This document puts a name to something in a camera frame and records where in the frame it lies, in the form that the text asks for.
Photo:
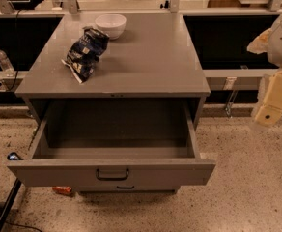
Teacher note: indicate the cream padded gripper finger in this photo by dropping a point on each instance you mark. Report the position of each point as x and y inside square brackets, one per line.
[260, 44]

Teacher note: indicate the grey drawer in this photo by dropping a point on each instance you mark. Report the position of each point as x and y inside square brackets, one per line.
[132, 188]
[115, 145]

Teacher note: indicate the grey top drawer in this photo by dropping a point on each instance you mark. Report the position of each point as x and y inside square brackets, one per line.
[115, 145]

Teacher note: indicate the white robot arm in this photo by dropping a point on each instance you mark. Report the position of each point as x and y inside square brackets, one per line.
[274, 53]

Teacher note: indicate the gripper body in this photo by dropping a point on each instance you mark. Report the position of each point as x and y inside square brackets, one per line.
[270, 112]

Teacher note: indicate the grey lower drawer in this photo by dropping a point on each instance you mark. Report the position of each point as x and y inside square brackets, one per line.
[132, 188]

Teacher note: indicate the black top drawer handle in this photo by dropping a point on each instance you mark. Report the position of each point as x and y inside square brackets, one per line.
[112, 175]

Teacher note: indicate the blue chip bag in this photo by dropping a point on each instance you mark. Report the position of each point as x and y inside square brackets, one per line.
[85, 52]

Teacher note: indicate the grey drawer cabinet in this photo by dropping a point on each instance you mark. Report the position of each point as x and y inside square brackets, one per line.
[153, 59]

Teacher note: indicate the black pole with blue tip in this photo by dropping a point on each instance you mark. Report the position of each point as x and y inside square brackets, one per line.
[9, 202]

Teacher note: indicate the orange crushed can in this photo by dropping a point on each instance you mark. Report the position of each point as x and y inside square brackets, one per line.
[67, 191]

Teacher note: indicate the clear plastic water bottle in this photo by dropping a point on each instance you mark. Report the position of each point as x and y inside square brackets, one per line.
[6, 65]

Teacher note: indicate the white bowl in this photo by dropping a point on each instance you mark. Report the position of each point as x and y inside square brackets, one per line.
[111, 24]

